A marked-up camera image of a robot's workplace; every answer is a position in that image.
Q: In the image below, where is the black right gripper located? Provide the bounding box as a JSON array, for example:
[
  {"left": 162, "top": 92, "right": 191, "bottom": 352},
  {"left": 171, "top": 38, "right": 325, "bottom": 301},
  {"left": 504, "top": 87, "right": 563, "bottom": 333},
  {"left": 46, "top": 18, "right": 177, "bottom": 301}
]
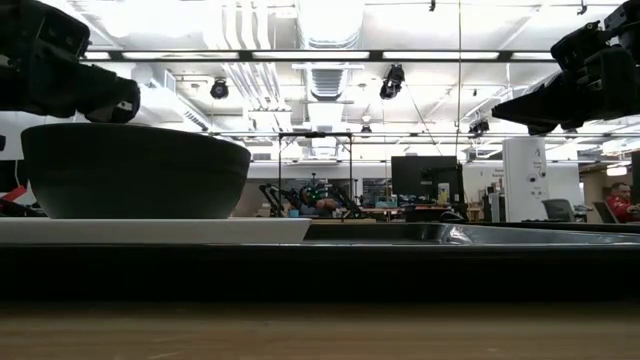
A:
[{"left": 491, "top": 21, "right": 640, "bottom": 137}]

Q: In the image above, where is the distant black rig frame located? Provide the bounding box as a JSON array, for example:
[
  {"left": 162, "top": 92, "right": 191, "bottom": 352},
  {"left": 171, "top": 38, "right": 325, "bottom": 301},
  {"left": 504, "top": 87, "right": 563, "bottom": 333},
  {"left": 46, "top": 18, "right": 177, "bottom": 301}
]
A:
[{"left": 276, "top": 130, "right": 355, "bottom": 218}]

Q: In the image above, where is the white round plate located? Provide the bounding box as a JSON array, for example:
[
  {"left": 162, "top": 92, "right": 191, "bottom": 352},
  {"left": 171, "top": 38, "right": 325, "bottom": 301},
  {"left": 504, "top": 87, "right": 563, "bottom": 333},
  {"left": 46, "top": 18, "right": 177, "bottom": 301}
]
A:
[{"left": 0, "top": 215, "right": 313, "bottom": 246}]

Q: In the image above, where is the red and white object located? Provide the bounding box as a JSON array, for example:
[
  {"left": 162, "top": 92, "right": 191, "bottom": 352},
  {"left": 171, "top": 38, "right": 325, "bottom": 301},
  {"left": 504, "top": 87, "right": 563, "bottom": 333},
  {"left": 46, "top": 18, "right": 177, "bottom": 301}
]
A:
[{"left": 0, "top": 183, "right": 37, "bottom": 218}]

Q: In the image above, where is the black plastic tray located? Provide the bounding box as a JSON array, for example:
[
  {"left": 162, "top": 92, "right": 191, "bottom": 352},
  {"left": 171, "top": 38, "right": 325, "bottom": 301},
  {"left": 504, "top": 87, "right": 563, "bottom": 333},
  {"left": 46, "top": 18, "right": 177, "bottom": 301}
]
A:
[{"left": 0, "top": 219, "right": 640, "bottom": 304}]

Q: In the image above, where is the person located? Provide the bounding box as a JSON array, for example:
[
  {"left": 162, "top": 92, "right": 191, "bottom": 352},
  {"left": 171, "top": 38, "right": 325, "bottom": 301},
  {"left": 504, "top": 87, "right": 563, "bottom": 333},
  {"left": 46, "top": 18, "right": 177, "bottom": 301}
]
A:
[
  {"left": 605, "top": 181, "right": 640, "bottom": 224},
  {"left": 298, "top": 184, "right": 342, "bottom": 218}
]

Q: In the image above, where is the black bowl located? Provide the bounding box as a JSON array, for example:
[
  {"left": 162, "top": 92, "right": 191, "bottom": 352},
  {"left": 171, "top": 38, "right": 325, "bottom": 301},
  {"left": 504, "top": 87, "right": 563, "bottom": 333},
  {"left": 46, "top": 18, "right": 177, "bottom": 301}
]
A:
[{"left": 20, "top": 122, "right": 253, "bottom": 221}]

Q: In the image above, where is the grey office chair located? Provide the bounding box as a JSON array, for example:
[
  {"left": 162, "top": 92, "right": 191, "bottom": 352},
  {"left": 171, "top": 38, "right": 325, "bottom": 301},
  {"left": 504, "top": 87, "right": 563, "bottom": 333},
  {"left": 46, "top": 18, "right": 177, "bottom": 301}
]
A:
[{"left": 541, "top": 198, "right": 577, "bottom": 223}]

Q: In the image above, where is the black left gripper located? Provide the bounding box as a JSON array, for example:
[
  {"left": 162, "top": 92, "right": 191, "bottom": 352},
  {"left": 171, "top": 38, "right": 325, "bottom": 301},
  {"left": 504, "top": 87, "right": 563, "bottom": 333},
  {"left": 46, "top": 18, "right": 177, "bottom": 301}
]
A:
[{"left": 0, "top": 48, "right": 143, "bottom": 125}]

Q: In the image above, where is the white pillar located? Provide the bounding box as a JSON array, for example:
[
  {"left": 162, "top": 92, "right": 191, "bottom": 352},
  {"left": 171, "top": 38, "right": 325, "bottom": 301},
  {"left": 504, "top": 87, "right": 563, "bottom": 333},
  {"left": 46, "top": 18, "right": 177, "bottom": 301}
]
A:
[{"left": 501, "top": 136, "right": 550, "bottom": 223}]

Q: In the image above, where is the black monitor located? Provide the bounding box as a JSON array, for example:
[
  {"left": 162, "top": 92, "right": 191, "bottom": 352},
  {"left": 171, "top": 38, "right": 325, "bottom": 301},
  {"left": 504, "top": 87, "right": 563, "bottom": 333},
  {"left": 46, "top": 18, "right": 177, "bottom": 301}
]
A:
[{"left": 390, "top": 155, "right": 466, "bottom": 207}]

